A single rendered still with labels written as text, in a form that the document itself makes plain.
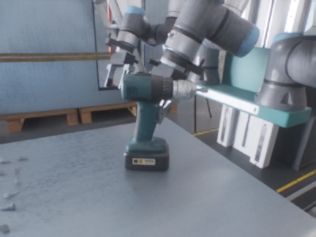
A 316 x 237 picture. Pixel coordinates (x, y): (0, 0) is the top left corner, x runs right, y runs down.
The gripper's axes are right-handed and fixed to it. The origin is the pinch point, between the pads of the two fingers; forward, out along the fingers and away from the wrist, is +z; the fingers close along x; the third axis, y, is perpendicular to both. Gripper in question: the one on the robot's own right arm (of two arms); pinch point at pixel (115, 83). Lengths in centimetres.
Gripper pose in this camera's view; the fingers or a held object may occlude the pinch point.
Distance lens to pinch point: 93.7
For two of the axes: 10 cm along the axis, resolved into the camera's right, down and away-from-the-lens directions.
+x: -6.2, -2.0, 7.6
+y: 7.3, 2.0, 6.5
